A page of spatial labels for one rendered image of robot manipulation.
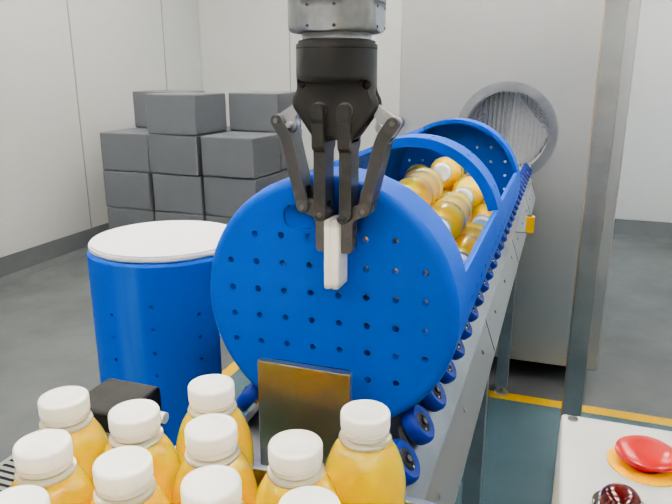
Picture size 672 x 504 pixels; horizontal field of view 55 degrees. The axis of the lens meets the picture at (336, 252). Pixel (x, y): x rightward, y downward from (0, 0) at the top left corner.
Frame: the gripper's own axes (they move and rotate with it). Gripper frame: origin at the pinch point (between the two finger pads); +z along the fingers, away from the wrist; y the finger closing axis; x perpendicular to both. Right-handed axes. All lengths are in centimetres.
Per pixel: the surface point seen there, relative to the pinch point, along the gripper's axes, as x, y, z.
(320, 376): -4.5, 0.0, 11.5
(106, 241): 34, -56, 12
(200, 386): -16.0, -6.4, 8.1
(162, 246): 35, -45, 12
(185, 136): 307, -212, 23
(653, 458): -20.1, 27.3, 4.9
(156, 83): 437, -321, -7
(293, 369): -4.5, -2.9, 11.3
